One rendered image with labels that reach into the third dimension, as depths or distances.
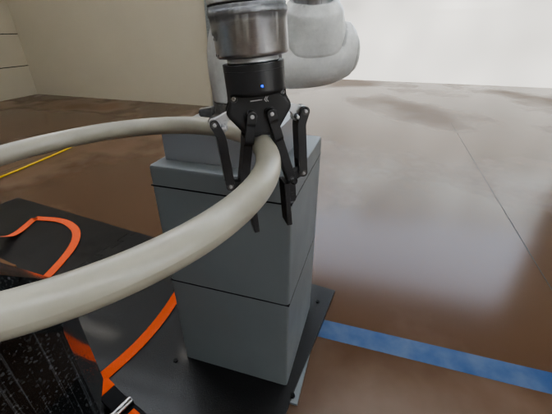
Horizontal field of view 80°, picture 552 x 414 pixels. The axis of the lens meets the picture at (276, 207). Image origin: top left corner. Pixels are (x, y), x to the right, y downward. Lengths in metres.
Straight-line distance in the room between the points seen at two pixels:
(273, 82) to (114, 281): 0.28
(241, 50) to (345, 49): 0.55
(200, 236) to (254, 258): 0.69
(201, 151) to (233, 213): 0.64
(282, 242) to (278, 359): 0.48
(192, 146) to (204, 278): 0.41
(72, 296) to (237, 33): 0.29
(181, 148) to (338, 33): 0.49
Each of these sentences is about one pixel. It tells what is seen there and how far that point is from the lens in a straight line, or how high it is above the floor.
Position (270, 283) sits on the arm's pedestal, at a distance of 0.97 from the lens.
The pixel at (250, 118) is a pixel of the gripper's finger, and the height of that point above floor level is 1.02.
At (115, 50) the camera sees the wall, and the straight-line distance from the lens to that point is 6.35.
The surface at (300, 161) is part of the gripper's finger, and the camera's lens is 0.47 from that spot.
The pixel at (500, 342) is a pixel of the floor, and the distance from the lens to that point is 1.70.
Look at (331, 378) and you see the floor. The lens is 1.37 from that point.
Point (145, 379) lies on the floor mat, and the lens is 1.41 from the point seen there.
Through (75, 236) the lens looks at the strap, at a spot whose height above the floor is 0.02.
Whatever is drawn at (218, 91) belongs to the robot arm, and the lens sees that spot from 0.92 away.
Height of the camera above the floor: 1.13
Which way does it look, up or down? 29 degrees down
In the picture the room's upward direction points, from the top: straight up
